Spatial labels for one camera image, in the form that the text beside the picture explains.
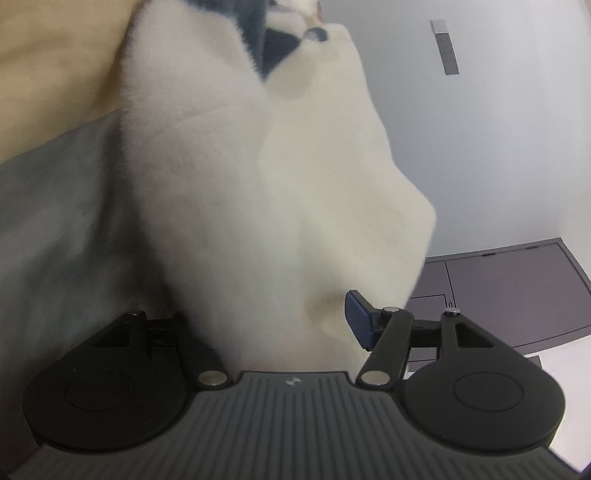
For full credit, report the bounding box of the grey wall panel strip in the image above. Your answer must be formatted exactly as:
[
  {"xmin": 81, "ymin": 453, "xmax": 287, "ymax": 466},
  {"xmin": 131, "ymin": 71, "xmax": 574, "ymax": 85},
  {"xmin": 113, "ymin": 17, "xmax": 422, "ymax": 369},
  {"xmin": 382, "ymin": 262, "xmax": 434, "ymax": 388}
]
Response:
[{"xmin": 431, "ymin": 19, "xmax": 461, "ymax": 75}]

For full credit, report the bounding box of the pastel patchwork quilt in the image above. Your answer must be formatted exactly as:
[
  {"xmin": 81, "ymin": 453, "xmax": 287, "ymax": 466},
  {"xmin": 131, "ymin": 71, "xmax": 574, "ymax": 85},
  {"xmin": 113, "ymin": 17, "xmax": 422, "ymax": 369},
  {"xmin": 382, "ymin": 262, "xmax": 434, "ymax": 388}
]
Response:
[{"xmin": 0, "ymin": 0, "xmax": 185, "ymax": 462}]

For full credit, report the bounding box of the grey panelled door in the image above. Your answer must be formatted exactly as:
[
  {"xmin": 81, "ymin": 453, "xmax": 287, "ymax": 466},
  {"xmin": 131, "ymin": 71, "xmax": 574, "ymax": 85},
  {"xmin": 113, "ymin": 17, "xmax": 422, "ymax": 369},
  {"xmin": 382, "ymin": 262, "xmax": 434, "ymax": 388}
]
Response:
[{"xmin": 403, "ymin": 237, "xmax": 591, "ymax": 370}]

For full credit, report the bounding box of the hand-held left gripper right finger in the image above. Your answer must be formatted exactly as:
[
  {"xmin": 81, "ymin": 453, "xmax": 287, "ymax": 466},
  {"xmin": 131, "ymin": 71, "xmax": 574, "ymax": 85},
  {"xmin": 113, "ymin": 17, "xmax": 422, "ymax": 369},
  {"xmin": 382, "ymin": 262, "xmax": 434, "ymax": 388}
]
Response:
[{"xmin": 344, "ymin": 290, "xmax": 509, "ymax": 387}]

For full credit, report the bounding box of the cream blue-striped fuzzy sweater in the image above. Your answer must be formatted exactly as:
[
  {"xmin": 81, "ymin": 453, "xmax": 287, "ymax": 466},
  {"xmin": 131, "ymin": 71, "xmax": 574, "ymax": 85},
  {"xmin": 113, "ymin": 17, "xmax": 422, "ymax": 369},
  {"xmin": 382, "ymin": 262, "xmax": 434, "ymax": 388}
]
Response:
[{"xmin": 113, "ymin": 0, "xmax": 437, "ymax": 376}]

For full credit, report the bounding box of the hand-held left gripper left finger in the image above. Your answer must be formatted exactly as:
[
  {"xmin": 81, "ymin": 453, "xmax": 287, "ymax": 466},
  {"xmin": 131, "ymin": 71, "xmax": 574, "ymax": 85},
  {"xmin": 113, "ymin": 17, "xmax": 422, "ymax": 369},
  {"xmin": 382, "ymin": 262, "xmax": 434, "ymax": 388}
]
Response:
[{"xmin": 92, "ymin": 310, "xmax": 228, "ymax": 387}]

